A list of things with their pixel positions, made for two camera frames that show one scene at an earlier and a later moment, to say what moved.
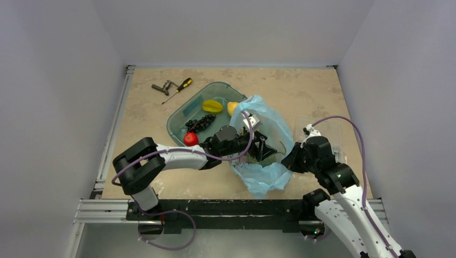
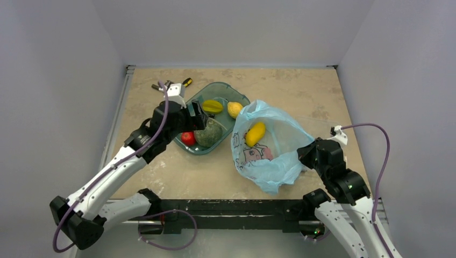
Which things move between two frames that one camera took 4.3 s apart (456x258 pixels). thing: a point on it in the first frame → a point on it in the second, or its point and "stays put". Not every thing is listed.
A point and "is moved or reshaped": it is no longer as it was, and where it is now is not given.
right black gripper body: (291, 160) → (306, 154)
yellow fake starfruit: (212, 106) stays put
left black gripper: (251, 143) → (196, 114)
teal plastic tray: (205, 114) stays put
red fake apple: (191, 138) stays put
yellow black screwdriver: (185, 83) stays put
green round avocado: (264, 162) → (210, 135)
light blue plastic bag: (263, 180) is moved or reshaped
